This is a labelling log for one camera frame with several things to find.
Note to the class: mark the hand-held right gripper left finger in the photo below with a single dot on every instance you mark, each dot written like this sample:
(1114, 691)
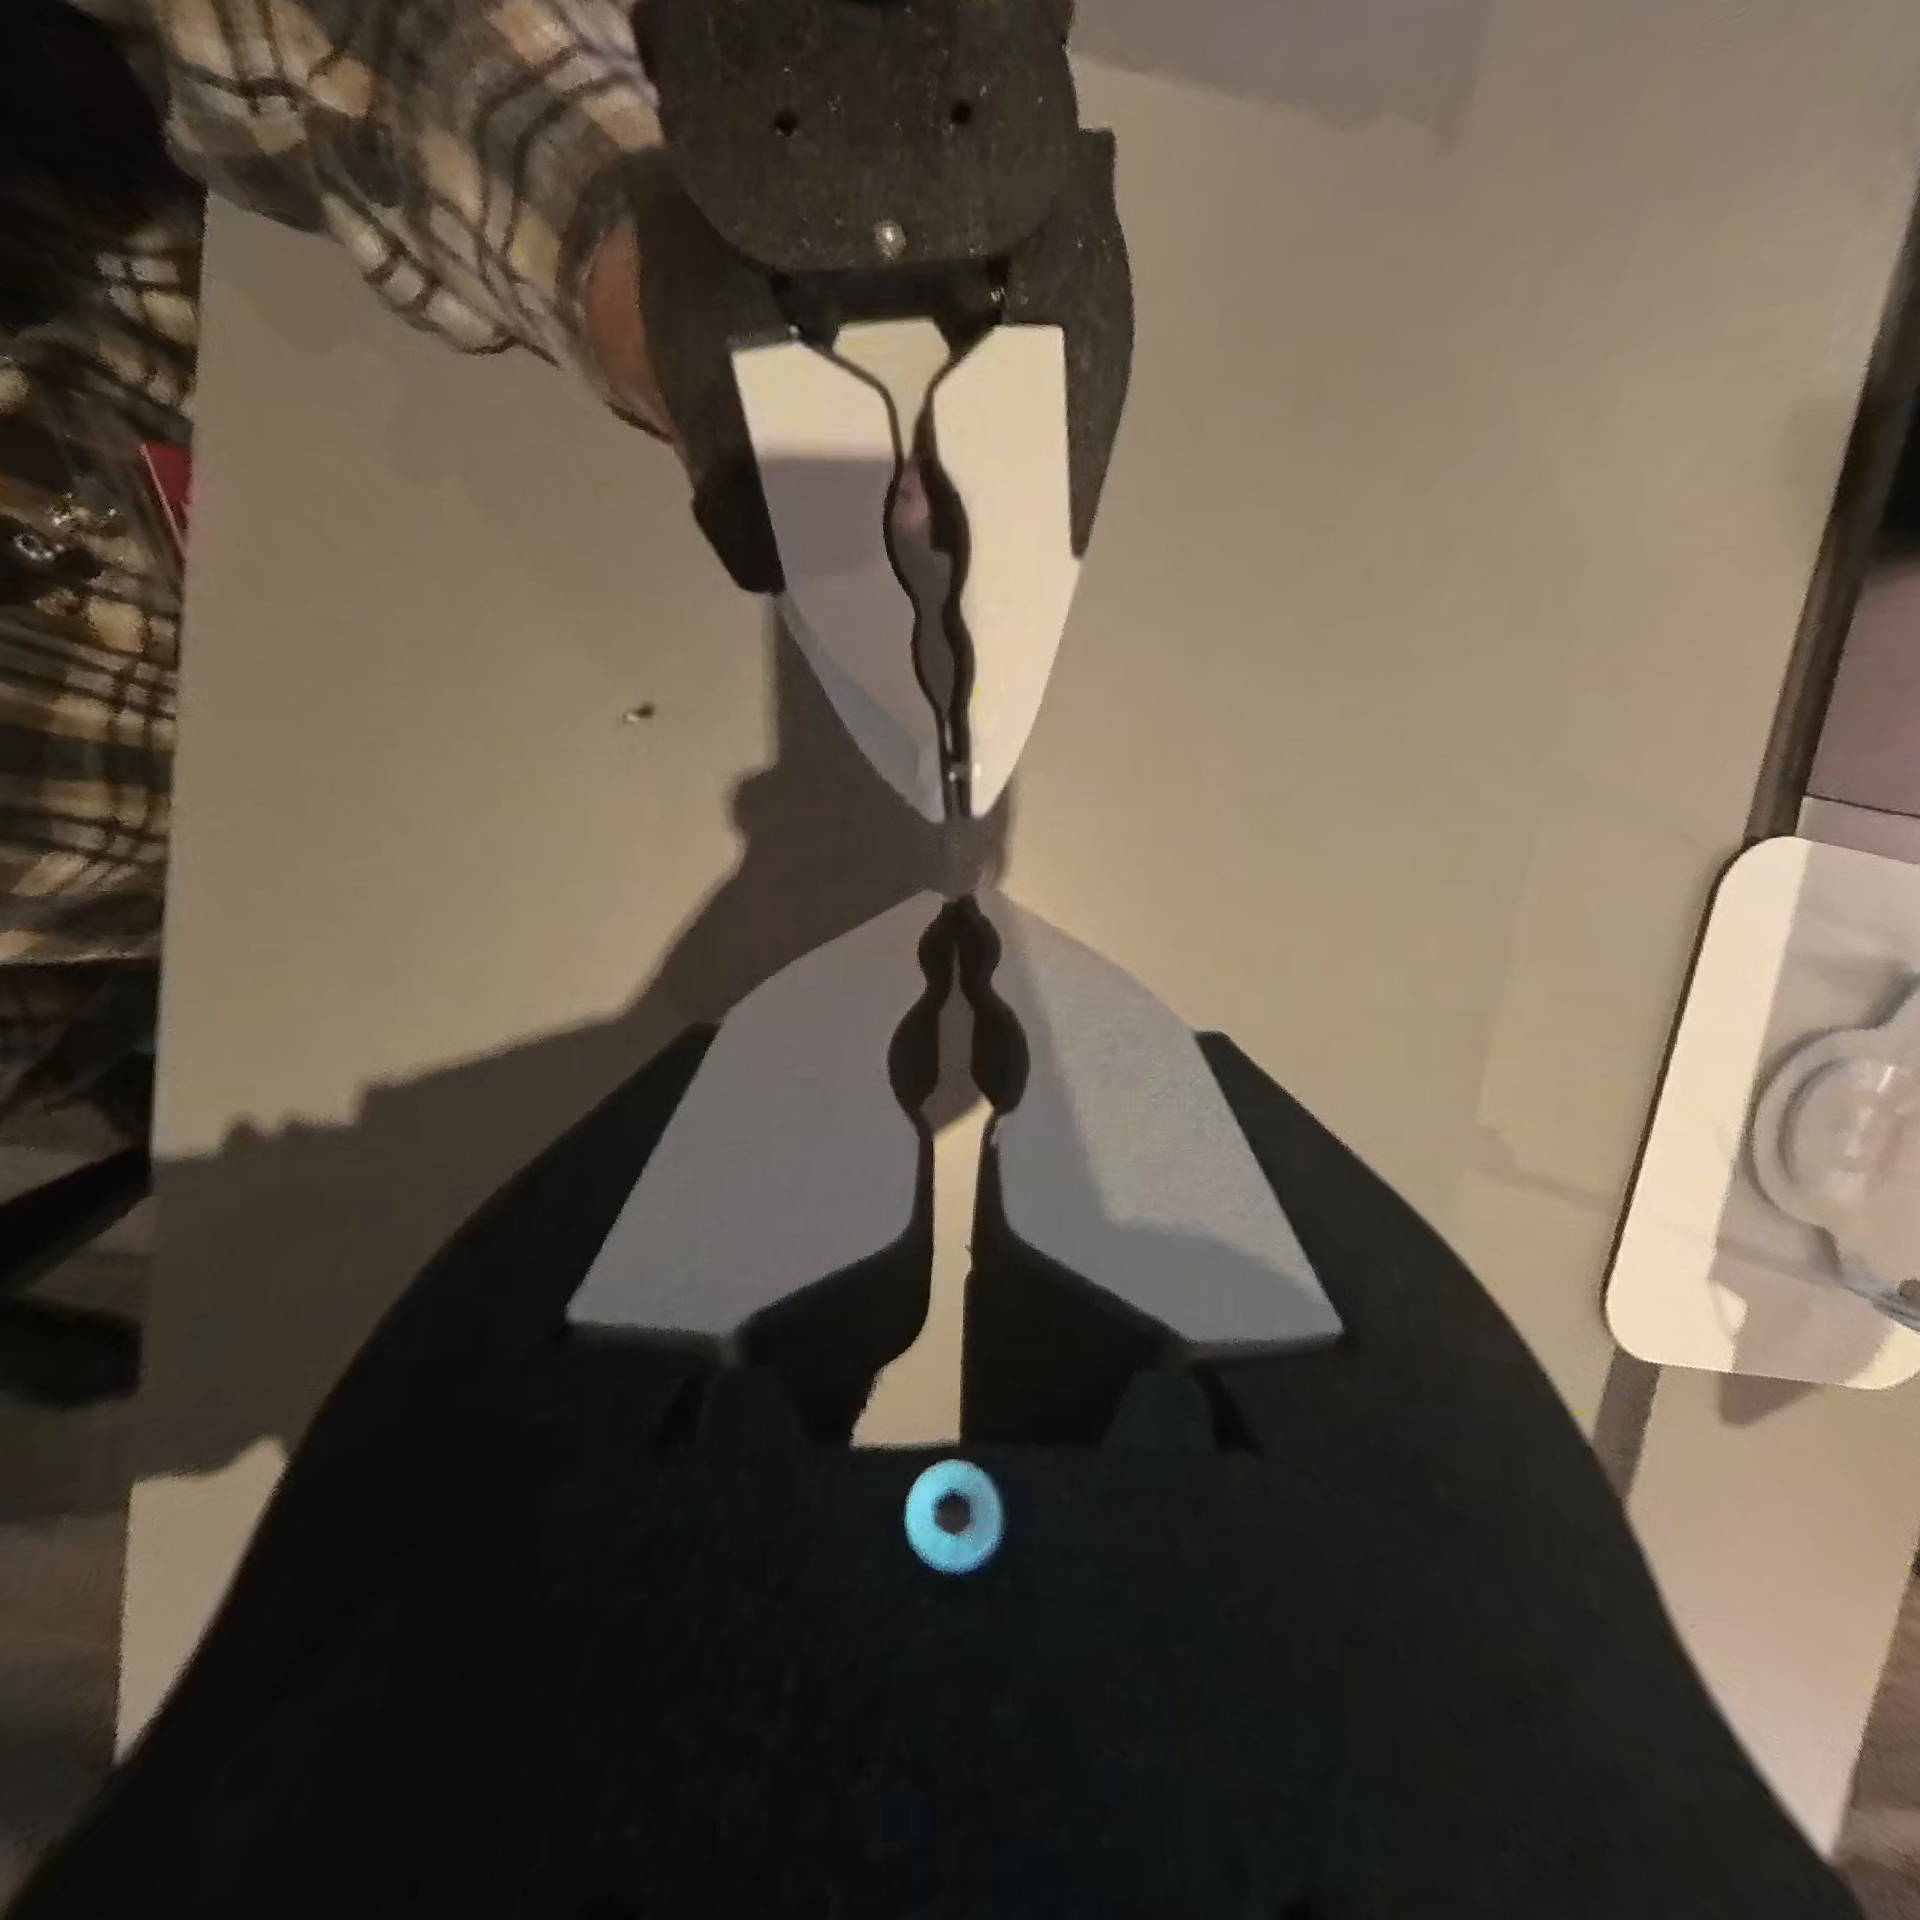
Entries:
(779, 1201)

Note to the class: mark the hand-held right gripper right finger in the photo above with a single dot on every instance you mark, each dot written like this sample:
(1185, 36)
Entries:
(1154, 1184)

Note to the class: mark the white tablet stand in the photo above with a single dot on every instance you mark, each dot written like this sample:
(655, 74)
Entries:
(1709, 1124)

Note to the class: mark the red flat object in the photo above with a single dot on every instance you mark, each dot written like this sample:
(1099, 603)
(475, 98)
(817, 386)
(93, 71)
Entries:
(168, 504)

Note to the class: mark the person's left forearm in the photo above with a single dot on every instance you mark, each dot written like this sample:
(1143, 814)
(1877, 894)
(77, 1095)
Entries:
(421, 148)

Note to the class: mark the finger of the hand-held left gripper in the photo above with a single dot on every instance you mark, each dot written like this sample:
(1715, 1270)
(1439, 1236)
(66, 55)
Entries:
(819, 511)
(1013, 511)

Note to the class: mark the person's left hand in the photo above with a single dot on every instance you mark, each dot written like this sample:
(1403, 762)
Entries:
(623, 329)

